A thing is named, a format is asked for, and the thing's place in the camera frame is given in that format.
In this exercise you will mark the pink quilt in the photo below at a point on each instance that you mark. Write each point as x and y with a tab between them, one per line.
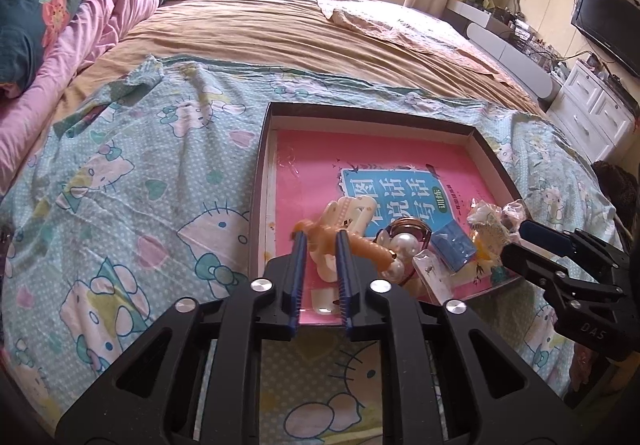
100	20

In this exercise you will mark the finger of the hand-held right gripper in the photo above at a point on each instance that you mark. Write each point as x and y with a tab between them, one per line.
527	262
547	234

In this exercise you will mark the clear plastic jewelry packet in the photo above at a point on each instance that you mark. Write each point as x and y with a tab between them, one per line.
432	275

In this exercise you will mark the cartoon cat printed blanket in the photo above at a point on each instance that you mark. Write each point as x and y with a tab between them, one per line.
150	150

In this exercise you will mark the blue packet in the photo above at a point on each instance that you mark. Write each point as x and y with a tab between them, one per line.
452	247

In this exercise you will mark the white dresser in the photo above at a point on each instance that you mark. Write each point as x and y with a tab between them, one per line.
500	50

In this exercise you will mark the white hair claw clip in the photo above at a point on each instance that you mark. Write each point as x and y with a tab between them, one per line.
357	210

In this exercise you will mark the dark cloth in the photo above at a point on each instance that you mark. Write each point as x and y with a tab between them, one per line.
615	190

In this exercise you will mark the clear bag with yellow item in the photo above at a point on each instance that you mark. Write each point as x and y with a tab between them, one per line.
490	230

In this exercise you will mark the pink crochet blanket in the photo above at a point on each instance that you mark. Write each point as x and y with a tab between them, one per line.
380	25

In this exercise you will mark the white drawer cabinet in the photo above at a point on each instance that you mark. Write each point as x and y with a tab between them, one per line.
590	110

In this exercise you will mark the shallow cardboard box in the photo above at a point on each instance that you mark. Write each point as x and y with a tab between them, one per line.
350	112

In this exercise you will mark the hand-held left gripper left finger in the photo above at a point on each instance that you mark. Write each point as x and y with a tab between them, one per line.
295	280

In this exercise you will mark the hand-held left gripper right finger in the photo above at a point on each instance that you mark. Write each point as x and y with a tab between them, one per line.
346	285

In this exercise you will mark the clutter on dresser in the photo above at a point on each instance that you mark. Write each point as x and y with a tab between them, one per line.
525	30

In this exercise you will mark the pearl hair clip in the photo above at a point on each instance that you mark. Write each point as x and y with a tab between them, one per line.
406	245

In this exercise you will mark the blue floral pillow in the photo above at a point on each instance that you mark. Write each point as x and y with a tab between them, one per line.
25	25

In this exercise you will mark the orange hair clip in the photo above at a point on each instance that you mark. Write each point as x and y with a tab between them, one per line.
365	250

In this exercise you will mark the black flat screen television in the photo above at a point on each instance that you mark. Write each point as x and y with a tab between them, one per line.
605	20

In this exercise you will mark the tan bedsheet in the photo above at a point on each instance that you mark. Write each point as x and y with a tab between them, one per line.
275	35

